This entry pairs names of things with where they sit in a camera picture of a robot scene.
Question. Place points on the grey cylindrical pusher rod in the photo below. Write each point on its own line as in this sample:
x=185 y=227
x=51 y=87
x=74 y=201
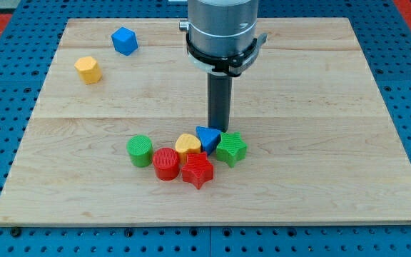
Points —
x=219 y=99

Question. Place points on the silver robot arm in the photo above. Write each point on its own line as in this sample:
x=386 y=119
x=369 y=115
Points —
x=220 y=40

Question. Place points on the blue cube block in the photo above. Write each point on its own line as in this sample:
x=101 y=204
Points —
x=124 y=41

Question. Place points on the blue triangle block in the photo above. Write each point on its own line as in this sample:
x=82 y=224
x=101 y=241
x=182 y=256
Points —
x=209 y=138

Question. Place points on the green star block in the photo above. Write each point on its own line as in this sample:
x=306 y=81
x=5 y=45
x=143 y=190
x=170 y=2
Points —
x=231 y=148

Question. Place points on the yellow heart block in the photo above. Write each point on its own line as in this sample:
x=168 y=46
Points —
x=187 y=143

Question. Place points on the red star block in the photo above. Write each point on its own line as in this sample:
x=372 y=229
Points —
x=197 y=170

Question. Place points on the red cylinder block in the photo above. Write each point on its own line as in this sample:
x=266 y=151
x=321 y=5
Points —
x=166 y=164

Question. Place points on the green cylinder block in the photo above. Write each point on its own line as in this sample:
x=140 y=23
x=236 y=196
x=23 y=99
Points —
x=140 y=150

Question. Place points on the wooden board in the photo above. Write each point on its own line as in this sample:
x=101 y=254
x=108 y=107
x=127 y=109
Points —
x=322 y=149

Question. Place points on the yellow hexagon block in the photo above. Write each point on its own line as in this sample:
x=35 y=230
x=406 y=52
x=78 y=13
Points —
x=88 y=70

